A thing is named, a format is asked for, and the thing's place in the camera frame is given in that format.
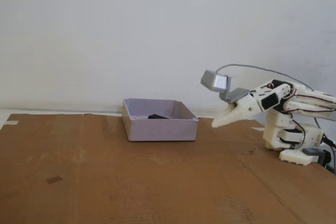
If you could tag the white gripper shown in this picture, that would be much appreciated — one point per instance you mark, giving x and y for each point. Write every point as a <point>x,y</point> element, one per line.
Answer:
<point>242,109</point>

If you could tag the black rectangular block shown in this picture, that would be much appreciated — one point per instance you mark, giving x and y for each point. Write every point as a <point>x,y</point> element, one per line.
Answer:
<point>156,116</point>

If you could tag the white plastic junction box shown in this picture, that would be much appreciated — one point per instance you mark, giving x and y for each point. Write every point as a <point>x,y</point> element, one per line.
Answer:
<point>160,130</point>

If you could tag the grey table clamp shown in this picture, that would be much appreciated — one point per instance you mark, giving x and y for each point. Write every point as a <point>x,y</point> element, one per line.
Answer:
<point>312,152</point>

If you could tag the brown cardboard sheet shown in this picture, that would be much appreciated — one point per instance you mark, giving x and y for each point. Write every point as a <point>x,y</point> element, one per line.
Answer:
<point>105,195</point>

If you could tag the white tape strip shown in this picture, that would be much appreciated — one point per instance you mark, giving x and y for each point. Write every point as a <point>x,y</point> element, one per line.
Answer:
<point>11,123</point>

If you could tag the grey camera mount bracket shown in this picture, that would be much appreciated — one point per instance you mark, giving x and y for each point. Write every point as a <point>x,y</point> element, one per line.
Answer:
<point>237,94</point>

